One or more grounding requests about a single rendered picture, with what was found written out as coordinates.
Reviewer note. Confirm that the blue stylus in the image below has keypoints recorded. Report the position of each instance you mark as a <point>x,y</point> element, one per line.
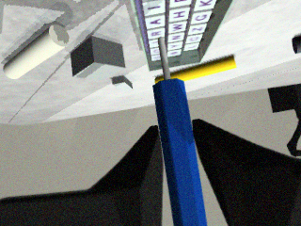
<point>179,149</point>

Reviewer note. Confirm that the yellow cylinder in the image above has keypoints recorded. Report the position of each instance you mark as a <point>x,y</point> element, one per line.
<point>217,66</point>

